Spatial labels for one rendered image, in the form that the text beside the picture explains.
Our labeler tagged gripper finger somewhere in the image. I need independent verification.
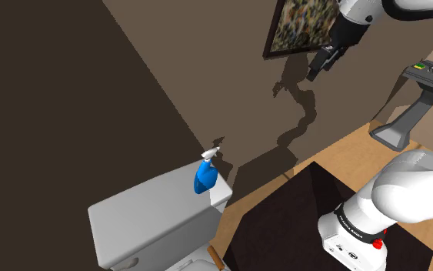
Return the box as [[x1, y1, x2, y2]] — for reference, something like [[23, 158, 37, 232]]
[[305, 45, 332, 82], [323, 47, 344, 72]]

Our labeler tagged blue spray bottle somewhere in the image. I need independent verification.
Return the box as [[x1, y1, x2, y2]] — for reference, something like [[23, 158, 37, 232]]
[[193, 146, 221, 196]]

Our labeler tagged brown wooden stick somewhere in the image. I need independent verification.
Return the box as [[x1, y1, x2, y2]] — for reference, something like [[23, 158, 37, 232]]
[[206, 245, 225, 271]]

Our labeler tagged white toilet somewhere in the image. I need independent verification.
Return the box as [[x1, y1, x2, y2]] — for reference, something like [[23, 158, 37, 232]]
[[87, 159, 234, 271]]

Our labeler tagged dark framed wall picture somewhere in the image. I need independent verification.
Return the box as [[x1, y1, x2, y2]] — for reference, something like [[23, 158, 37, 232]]
[[262, 0, 343, 60]]

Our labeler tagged grey pedestal sink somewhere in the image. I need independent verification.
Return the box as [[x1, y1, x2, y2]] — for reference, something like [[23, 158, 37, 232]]
[[368, 50, 433, 152]]

